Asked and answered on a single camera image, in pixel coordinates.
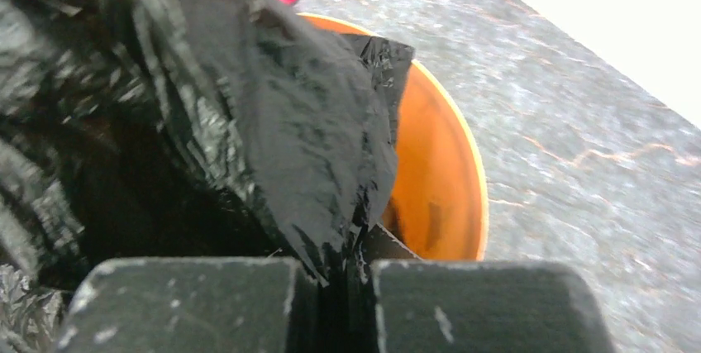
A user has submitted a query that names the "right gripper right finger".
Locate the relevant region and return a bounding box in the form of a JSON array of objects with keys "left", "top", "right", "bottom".
[{"left": 356, "top": 227, "right": 615, "bottom": 352}]

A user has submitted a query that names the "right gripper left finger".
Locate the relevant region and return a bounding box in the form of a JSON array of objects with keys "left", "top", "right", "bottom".
[{"left": 53, "top": 257, "right": 317, "bottom": 353}]

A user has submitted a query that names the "orange trash bin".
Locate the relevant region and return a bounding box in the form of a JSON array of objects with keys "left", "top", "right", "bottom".
[{"left": 298, "top": 12, "right": 490, "bottom": 263}]

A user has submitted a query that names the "black trash bag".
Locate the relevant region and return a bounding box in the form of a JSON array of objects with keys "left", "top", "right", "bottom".
[{"left": 1, "top": 0, "right": 414, "bottom": 352}]

